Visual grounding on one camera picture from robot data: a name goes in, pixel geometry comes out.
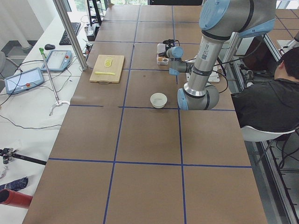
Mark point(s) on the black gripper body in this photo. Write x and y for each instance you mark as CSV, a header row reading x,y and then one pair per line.
x,y
166,53

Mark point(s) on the white plastic egg box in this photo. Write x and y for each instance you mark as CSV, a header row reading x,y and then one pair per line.
x,y
160,49

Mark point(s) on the white round bowl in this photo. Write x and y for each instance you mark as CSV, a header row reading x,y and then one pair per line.
x,y
158,100

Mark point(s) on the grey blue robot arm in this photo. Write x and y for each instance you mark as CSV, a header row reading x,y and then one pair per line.
x,y
218,20

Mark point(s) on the small black device box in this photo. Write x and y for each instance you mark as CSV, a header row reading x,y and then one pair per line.
x,y
91,31

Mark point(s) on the wooden cutting board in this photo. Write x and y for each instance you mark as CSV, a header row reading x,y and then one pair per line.
x,y
117,66

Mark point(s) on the yellow plastic knife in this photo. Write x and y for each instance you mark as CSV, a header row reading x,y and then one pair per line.
x,y
104,73

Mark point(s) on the far teach pendant tablet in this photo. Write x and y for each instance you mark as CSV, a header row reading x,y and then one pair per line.
x,y
58,60

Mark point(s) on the teach pendant tablet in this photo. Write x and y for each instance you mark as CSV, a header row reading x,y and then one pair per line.
x,y
58,60
24,81

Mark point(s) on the metal reacher grabber stick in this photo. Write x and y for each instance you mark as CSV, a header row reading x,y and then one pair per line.
x,y
58,102

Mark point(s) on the black computer mouse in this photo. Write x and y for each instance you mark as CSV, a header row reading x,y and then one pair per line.
x,y
49,47

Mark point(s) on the white chair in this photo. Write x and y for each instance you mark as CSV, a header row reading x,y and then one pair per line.
x,y
253,135

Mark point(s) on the person in black shirt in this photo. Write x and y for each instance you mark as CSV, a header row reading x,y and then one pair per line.
x,y
272,106

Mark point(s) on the near teach pendant tablet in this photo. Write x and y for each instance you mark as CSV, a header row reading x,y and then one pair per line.
x,y
24,81

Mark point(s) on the black tripod rod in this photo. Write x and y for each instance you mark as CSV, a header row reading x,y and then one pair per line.
x,y
9,153

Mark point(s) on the blue patterned cloth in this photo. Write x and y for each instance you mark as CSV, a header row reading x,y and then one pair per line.
x,y
16,185

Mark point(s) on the red cylinder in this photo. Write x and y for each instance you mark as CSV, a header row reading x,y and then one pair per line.
x,y
15,199

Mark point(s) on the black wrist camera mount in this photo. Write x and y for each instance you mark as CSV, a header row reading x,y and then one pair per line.
x,y
170,43

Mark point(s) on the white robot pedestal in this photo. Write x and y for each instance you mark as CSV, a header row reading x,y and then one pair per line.
x,y
214,77

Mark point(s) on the aluminium frame post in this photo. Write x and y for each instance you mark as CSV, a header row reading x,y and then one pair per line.
x,y
61,10

